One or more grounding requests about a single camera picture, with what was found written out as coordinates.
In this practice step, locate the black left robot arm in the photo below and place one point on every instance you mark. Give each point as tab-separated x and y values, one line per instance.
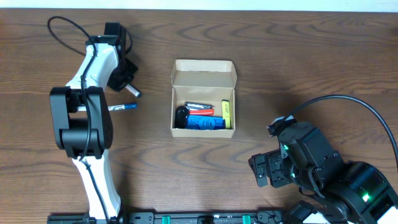
82	123

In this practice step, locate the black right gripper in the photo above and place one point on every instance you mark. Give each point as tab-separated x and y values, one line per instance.
263	169

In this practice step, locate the blue capped white marker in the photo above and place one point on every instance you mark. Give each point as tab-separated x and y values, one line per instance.
110	108

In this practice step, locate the black correction tape dispenser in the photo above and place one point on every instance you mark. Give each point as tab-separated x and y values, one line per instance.
181	115

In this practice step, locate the cardboard box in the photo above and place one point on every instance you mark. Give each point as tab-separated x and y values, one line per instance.
203	81

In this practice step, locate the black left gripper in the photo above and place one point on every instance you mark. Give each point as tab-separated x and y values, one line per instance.
125	76

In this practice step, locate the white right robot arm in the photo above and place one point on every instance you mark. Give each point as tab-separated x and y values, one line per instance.
355	192

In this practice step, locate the yellow highlighter pen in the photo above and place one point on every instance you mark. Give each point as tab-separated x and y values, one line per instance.
225	106

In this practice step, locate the blue plastic tool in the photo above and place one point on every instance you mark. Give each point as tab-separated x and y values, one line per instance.
205	122

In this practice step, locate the black capped white marker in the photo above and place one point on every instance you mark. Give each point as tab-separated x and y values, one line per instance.
134	90

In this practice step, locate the red handled pliers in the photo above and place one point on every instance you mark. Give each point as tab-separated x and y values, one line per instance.
199	109

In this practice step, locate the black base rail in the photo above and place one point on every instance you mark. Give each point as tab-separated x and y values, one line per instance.
187	218

